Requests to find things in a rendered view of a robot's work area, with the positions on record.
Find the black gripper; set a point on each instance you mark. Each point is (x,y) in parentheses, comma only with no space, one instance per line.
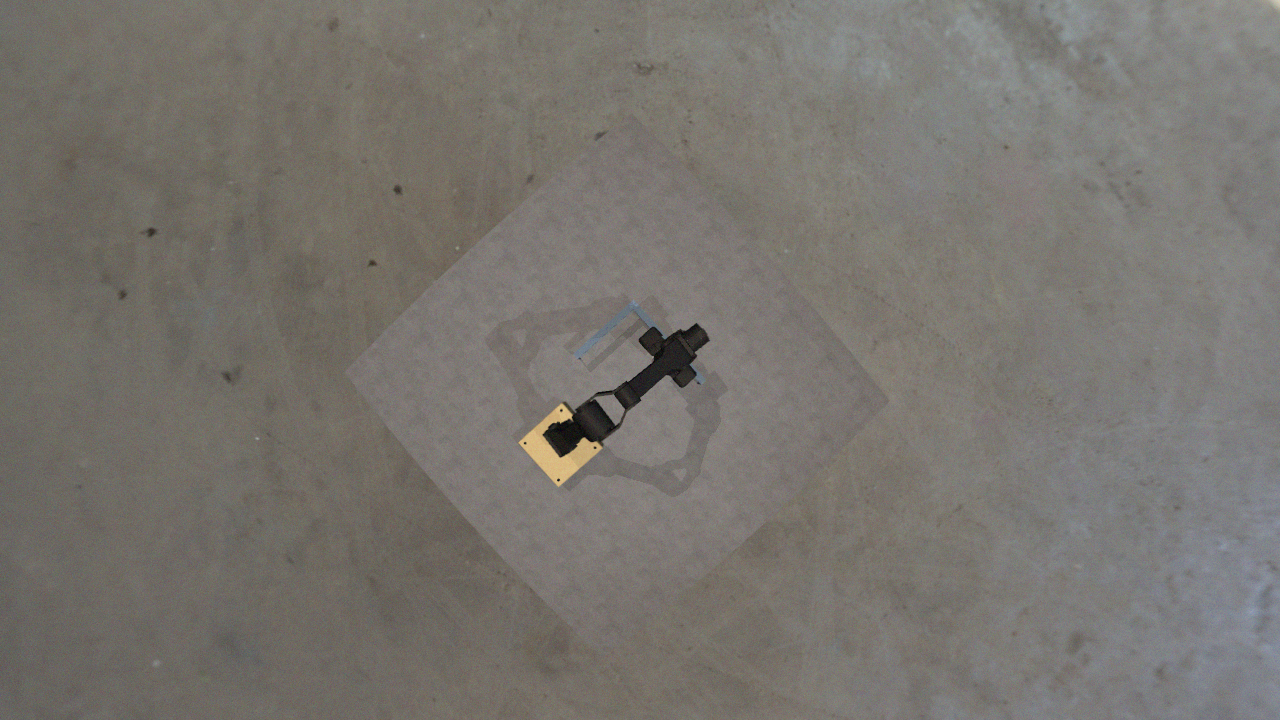
(649,341)

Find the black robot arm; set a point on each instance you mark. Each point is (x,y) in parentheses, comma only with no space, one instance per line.
(590,421)

